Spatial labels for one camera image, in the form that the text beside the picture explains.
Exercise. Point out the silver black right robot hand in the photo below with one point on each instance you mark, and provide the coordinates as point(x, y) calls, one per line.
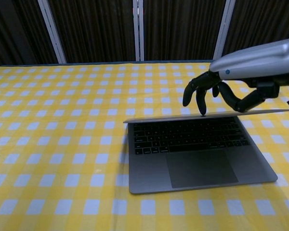
point(250, 62)

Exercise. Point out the silver laptop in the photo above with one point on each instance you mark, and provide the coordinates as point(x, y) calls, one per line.
point(149, 170)

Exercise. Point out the dark brown pleated curtain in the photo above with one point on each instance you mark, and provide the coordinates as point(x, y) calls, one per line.
point(96, 29)

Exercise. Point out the yellow white checkered tablecloth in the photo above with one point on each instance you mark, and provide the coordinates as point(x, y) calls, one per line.
point(50, 120)

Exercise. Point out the white metal frame post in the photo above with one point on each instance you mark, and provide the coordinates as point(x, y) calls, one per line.
point(53, 36)
point(138, 29)
point(225, 24)

